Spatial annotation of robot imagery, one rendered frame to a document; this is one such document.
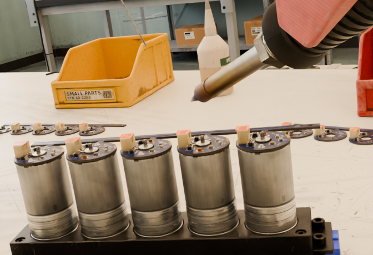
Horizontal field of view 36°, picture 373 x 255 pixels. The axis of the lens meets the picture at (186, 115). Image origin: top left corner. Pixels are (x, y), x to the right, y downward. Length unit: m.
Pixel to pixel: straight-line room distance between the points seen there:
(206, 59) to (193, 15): 4.79
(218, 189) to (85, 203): 0.07
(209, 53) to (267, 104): 0.09
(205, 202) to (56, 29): 6.22
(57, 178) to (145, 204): 0.05
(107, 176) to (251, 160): 0.07
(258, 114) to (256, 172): 0.27
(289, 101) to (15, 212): 0.28
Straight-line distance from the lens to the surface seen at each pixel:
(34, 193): 0.29
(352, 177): 0.38
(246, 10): 5.13
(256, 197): 0.27
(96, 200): 0.28
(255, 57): 0.21
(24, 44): 6.25
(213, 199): 0.27
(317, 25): 0.17
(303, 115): 0.51
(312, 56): 0.19
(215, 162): 0.26
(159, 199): 0.28
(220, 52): 0.60
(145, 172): 0.27
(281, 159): 0.26
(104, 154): 0.28
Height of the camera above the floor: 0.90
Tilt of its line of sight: 16 degrees down
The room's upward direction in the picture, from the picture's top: 8 degrees counter-clockwise
